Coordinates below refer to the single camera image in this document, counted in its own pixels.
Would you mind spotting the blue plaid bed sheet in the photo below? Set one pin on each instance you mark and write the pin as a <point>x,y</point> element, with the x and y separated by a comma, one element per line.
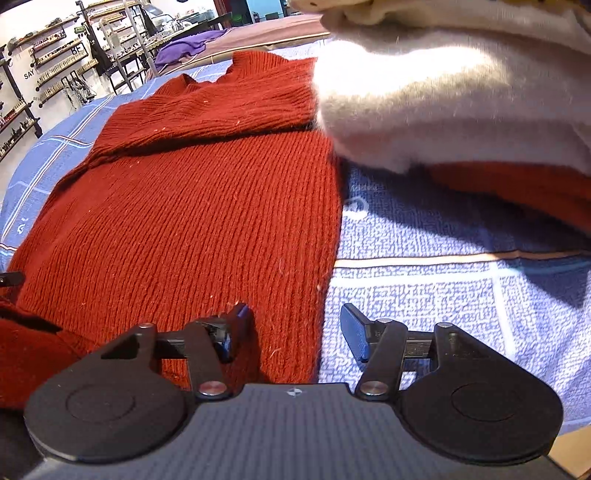
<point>438,300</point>

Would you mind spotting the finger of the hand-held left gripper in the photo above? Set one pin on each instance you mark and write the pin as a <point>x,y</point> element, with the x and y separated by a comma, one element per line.
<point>11,278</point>

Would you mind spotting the white fuzzy garment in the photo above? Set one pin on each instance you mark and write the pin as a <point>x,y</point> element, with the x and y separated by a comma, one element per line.
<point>438,92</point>

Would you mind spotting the brown bed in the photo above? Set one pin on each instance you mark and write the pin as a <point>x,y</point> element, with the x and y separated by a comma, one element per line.
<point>258,34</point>

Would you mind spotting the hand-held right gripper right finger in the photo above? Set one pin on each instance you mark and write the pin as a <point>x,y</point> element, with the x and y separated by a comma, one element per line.
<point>354,330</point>

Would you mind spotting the purple cloth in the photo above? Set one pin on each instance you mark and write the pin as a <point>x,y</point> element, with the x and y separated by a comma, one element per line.
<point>184,48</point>

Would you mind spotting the wall shelves with small bottles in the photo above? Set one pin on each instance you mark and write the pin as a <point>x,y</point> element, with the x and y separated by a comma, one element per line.
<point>51,64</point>

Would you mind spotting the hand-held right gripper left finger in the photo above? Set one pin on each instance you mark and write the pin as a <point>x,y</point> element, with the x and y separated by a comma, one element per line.
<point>238,330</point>

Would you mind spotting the cluttered work table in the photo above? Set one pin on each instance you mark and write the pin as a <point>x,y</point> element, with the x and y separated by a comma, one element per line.
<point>138,44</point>

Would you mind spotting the red knit sweater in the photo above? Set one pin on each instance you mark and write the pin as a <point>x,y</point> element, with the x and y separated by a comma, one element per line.
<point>184,207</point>

